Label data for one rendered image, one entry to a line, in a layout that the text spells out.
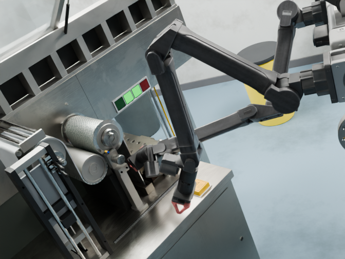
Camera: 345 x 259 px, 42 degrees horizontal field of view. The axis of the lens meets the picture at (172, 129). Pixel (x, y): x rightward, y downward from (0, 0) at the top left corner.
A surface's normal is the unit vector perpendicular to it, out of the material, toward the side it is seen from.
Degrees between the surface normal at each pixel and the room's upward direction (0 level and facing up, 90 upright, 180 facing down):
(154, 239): 0
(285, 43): 48
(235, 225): 90
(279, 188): 0
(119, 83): 90
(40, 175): 90
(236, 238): 90
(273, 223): 0
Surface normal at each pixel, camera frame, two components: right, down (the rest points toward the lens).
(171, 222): -0.34, -0.81
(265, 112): -0.41, -0.15
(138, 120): 0.29, 0.47
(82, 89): 0.67, 0.14
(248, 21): -0.24, 0.56
